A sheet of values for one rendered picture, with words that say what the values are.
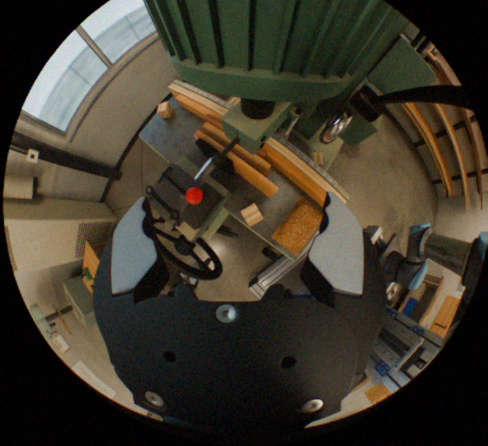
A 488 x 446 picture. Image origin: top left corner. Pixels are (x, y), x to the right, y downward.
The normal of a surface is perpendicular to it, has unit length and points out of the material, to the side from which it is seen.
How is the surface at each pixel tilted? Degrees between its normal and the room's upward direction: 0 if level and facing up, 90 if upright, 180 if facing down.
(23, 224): 90
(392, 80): 90
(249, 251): 0
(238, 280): 0
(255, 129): 0
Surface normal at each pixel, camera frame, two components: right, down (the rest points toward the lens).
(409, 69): -0.61, 0.79
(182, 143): 0.00, -0.05
